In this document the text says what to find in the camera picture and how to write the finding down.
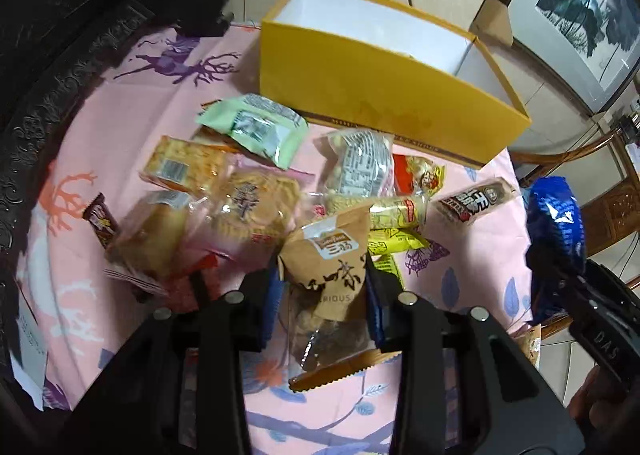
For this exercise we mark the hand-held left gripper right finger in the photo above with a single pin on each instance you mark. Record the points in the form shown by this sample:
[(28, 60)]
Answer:
[(374, 307)]

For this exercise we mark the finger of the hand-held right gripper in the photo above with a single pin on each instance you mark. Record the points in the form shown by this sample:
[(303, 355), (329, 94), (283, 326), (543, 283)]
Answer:
[(565, 285)]

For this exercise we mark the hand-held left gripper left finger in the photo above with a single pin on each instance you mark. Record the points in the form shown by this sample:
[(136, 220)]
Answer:
[(274, 305)]

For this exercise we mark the brown kraft paper snack packet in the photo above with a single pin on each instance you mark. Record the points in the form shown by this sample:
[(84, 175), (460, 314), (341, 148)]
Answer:
[(330, 255)]

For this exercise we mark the blue snack packet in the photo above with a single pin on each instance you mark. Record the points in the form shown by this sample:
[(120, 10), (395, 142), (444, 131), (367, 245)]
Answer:
[(555, 215)]

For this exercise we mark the green snack packet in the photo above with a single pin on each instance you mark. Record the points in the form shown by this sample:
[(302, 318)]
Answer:
[(260, 127)]

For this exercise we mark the yellow cardboard box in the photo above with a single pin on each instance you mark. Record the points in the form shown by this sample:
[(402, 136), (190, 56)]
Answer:
[(350, 70)]

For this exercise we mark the person's right hand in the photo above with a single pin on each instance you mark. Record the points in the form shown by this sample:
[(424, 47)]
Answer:
[(592, 405)]

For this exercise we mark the yellow snack packet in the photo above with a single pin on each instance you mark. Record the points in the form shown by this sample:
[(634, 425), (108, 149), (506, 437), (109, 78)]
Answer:
[(390, 270), (397, 240)]

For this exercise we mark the wooden chair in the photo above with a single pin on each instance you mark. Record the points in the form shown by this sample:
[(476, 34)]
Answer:
[(612, 220)]

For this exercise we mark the red wrapper packet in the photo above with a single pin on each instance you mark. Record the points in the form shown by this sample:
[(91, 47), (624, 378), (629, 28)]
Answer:
[(192, 267)]

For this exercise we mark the pale yellow roll packet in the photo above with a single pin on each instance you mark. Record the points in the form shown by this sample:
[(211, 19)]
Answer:
[(400, 212)]

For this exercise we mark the clear round cookie packet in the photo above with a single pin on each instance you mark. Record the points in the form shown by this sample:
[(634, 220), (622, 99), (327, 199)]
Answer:
[(255, 207)]

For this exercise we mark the brown stick snack packet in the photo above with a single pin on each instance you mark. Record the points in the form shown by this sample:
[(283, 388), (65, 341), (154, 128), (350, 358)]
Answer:
[(472, 200)]

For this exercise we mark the red printed snack packet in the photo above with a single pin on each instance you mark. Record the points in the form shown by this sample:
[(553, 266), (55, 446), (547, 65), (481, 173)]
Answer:
[(420, 174)]

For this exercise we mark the clear cake packet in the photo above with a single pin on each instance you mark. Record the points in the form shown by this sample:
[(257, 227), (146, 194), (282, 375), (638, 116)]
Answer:
[(150, 235)]

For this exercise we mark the clear peanut packet white label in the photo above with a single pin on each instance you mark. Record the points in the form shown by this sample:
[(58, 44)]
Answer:
[(357, 162)]

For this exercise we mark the orange cracker packet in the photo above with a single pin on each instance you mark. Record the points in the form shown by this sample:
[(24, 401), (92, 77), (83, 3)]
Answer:
[(182, 162)]

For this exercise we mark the small brown chocolate packet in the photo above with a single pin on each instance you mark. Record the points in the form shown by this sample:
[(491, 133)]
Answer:
[(102, 222)]

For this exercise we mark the pink printed tablecloth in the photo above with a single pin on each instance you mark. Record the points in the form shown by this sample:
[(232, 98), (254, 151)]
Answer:
[(100, 135)]

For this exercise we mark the white paper sheet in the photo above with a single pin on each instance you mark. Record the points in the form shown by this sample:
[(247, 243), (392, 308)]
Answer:
[(32, 345)]

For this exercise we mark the cardboard corner protector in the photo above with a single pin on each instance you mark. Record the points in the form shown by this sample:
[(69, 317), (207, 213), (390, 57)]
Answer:
[(492, 20)]

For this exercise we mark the dark carved wooden furniture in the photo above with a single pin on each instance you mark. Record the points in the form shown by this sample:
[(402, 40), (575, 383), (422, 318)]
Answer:
[(50, 10)]

